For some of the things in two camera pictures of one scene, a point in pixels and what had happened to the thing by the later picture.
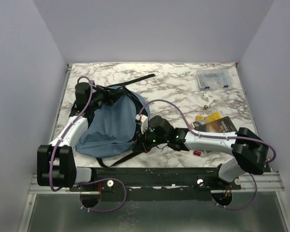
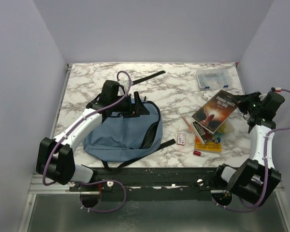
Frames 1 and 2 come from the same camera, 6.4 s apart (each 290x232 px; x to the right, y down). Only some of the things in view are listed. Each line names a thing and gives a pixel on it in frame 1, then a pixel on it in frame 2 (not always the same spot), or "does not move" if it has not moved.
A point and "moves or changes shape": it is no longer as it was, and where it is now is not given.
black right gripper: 141,145 to 242,101
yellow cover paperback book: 209,117 to 226,127
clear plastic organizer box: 213,79 does not move
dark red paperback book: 221,124 to 214,114
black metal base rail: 156,183 does not move
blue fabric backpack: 110,134 moves or changes shape
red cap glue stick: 197,152 does not move
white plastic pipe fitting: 207,97 does not move
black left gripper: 109,95 to 131,109
